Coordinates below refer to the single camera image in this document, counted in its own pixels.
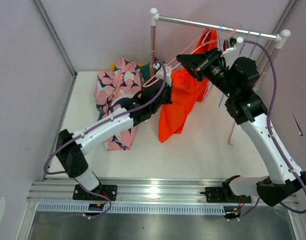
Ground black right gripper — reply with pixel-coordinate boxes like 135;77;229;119
176;47;238;99

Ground pink hanger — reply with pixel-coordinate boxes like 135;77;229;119
142;28;219;88
203;28;237;102

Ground pink patterned shorts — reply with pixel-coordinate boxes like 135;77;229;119
93;57;142;151

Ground orange shorts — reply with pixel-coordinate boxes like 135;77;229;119
157;28;220;144

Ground teal shorts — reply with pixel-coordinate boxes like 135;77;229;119
93;58;150;119

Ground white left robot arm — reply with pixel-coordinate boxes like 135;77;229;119
55;79;172;200

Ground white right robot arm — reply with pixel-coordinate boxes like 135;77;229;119
176;48;306;207

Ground yellow plastic tray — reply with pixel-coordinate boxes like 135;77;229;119
110;63;117;72

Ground silver clothes rack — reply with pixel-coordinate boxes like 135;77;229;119
145;7;291;146

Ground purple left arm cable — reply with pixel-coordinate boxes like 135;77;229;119
43;60;168;221

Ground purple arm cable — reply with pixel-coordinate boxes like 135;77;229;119
43;60;168;221
242;39;306;221

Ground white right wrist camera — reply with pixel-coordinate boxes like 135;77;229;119
222;37;244;57

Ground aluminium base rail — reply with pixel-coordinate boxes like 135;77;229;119
27;177;222;204

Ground grey slotted cable duct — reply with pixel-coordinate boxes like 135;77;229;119
36;202;240;216

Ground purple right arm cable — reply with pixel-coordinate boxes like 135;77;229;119
242;39;306;221

